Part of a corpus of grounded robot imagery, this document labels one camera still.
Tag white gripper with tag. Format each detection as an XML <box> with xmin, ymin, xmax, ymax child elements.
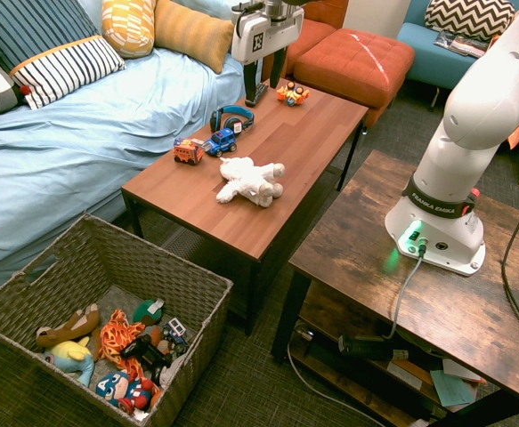
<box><xmin>231</xmin><ymin>3</ymin><xmax>306</xmax><ymax>109</ymax></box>

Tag white stuffed toy animal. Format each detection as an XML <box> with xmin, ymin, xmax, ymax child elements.
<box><xmin>215</xmin><ymin>156</ymin><xmax>287</xmax><ymax>209</ymax></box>

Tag blue toy car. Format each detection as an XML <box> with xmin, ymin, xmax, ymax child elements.
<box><xmin>202</xmin><ymin>127</ymin><xmax>239</xmax><ymax>158</ymax></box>

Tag orange toy bus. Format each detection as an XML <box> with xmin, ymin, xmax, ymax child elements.
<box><xmin>173</xmin><ymin>137</ymin><xmax>207</xmax><ymax>167</ymax></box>

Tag grey woven wicker basket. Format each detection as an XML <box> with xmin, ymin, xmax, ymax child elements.
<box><xmin>0</xmin><ymin>213</ymin><xmax>235</xmax><ymax>427</ymax></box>

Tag small white blue toy truck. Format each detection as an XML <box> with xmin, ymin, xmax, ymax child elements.
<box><xmin>160</xmin><ymin>316</ymin><xmax>190</xmax><ymax>347</ymax></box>

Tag black toy controller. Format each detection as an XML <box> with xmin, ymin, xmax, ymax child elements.
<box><xmin>120</xmin><ymin>333</ymin><xmax>174</xmax><ymax>371</ymax></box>

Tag black remote control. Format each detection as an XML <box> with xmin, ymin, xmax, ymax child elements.
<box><xmin>244</xmin><ymin>82</ymin><xmax>271</xmax><ymax>109</ymax></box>

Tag blue black headphones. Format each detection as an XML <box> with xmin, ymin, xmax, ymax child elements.
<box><xmin>208</xmin><ymin>105</ymin><xmax>256</xmax><ymax>134</ymax></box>

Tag small orange ottoman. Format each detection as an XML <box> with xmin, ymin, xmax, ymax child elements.
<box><xmin>262</xmin><ymin>17</ymin><xmax>338</xmax><ymax>82</ymax></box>

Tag reddish wood coffee table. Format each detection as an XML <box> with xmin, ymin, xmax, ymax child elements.
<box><xmin>120</xmin><ymin>77</ymin><xmax>369</xmax><ymax>337</ymax></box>

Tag mustard rectangular pillow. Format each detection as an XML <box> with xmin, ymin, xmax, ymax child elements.
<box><xmin>153</xmin><ymin>0</ymin><xmax>236</xmax><ymax>75</ymax></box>

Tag large orange tufted ottoman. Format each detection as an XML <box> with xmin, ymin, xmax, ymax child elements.
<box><xmin>293</xmin><ymin>28</ymin><xmax>417</xmax><ymax>129</ymax></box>

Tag yellow white patterned pillow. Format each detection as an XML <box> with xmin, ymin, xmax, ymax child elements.
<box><xmin>101</xmin><ymin>0</ymin><xmax>158</xmax><ymax>60</ymax></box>

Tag teal blue sofa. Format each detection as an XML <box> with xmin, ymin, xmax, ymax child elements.
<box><xmin>395</xmin><ymin>0</ymin><xmax>519</xmax><ymax>93</ymax></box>

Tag stack of magazines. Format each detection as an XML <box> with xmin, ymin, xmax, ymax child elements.
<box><xmin>433</xmin><ymin>29</ymin><xmax>501</xmax><ymax>59</ymax></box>

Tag bed with light blue sheet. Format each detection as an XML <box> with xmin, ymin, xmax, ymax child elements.
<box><xmin>0</xmin><ymin>0</ymin><xmax>267</xmax><ymax>308</ymax></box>

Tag white navy striped pillow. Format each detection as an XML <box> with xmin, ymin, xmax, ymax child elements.
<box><xmin>9</xmin><ymin>35</ymin><xmax>127</xmax><ymax>110</ymax></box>

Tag black white chevron pillow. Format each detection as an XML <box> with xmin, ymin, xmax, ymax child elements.
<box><xmin>424</xmin><ymin>0</ymin><xmax>516</xmax><ymax>44</ymax></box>

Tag dark blue striped pillow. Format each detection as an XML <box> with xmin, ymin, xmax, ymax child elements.
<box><xmin>0</xmin><ymin>0</ymin><xmax>103</xmax><ymax>75</ymax></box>

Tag green round plush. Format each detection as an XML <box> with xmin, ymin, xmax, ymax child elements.
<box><xmin>132</xmin><ymin>298</ymin><xmax>166</xmax><ymax>326</ymax></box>

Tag black power adapter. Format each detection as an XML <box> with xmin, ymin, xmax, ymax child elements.
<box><xmin>337</xmin><ymin>333</ymin><xmax>410</xmax><ymax>362</ymax></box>

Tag rustic brown side table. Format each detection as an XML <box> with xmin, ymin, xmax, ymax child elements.
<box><xmin>271</xmin><ymin>149</ymin><xmax>519</xmax><ymax>427</ymax></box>

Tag orange flame pattern plush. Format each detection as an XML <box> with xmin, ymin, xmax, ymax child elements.
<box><xmin>98</xmin><ymin>308</ymin><xmax>148</xmax><ymax>380</ymax></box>

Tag brown sloth plush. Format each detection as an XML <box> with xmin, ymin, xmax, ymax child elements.
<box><xmin>35</xmin><ymin>302</ymin><xmax>102</xmax><ymax>353</ymax></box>

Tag yellow blue pony plush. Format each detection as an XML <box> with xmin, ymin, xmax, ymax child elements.
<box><xmin>42</xmin><ymin>335</ymin><xmax>97</xmax><ymax>388</ymax></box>

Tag Captain America plush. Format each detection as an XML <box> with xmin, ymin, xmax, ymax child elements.
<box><xmin>94</xmin><ymin>369</ymin><xmax>161</xmax><ymax>415</ymax></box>

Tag white paper sheets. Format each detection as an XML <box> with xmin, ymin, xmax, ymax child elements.
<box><xmin>441</xmin><ymin>357</ymin><xmax>488</xmax><ymax>384</ymax></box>

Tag teal paper envelope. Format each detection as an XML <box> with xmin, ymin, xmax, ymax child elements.
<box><xmin>429</xmin><ymin>369</ymin><xmax>477</xmax><ymax>408</ymax></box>

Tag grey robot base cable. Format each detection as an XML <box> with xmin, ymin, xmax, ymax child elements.
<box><xmin>382</xmin><ymin>254</ymin><xmax>426</xmax><ymax>342</ymax></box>

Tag white floor cable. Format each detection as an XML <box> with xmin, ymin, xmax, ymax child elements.
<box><xmin>286</xmin><ymin>341</ymin><xmax>378</xmax><ymax>427</ymax></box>

